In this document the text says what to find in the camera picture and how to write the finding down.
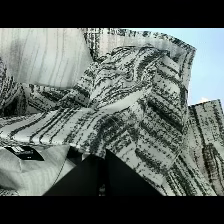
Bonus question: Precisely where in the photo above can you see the black and white striped shirt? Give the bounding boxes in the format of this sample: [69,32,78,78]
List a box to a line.
[0,28,224,197]

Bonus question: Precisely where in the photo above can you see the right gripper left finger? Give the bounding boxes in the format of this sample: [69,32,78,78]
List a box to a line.
[43,153,106,197]

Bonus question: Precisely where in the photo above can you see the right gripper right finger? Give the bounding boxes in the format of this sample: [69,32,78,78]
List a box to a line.
[105,149,162,197]

